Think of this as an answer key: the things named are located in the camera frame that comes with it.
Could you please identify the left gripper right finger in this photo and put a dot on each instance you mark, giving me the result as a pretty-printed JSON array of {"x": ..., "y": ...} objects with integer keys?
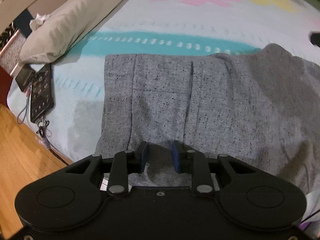
[{"x": 196, "y": 164}]

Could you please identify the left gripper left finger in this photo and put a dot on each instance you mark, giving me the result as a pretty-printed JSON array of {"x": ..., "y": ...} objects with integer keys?
[{"x": 123, "y": 164}]

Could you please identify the grey speckled pants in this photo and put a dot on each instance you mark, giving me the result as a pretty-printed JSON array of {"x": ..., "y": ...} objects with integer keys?
[{"x": 261, "y": 108}]

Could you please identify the black patterned phone case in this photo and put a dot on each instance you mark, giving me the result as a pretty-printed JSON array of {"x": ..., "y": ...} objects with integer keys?
[{"x": 42, "y": 94}]

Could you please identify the small black box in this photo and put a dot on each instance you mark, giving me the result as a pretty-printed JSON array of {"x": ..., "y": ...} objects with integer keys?
[{"x": 24, "y": 77}]

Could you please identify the beige pillow near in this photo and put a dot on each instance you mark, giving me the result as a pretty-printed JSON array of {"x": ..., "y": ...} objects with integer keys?
[{"x": 65, "y": 27}]

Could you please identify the floral bed sheet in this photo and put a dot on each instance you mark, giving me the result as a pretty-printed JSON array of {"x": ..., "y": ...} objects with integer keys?
[{"x": 171, "y": 28}]

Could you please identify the crumpled white tissue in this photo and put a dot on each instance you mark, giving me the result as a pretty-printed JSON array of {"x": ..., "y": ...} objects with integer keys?
[{"x": 38, "y": 21}]

